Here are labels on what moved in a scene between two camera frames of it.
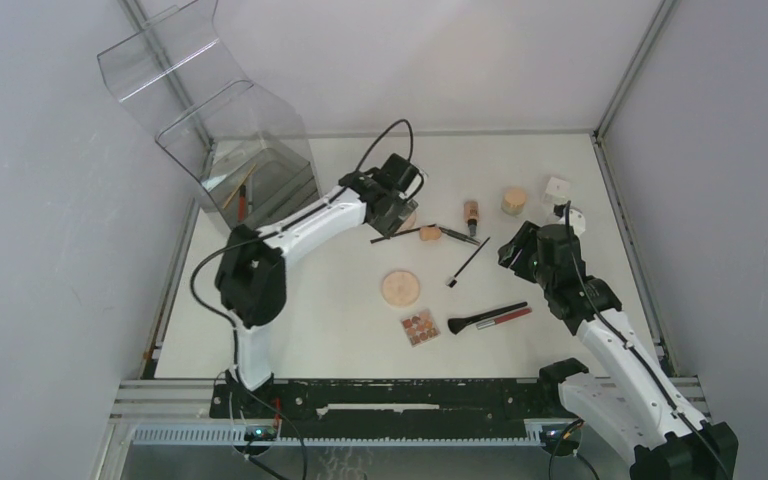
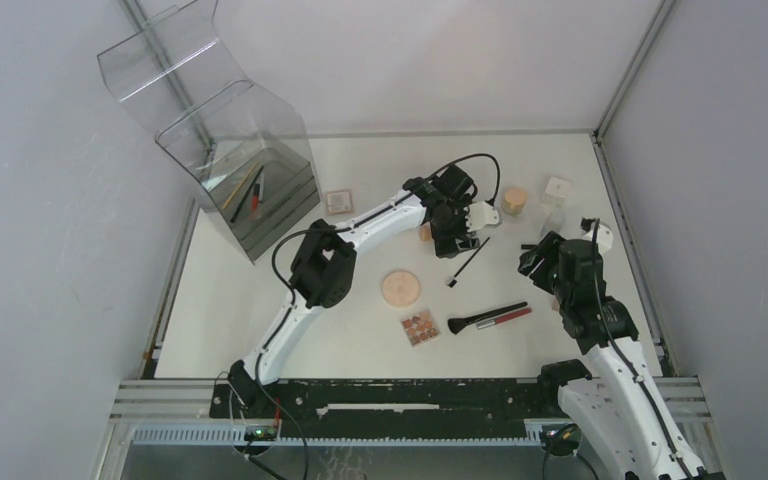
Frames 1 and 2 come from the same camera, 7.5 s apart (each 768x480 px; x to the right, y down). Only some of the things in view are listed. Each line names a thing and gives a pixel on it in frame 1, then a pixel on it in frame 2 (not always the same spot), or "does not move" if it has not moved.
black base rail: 390,408 does not move
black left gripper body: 395,215 to 453,225
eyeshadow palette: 420,328 does not move
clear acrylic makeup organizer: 249,152 does not move
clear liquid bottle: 556,193 does not move
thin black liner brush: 399,233 to 246,195
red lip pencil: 242,203 to 255,197
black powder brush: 457,324 does not move
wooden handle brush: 239,186 does not move
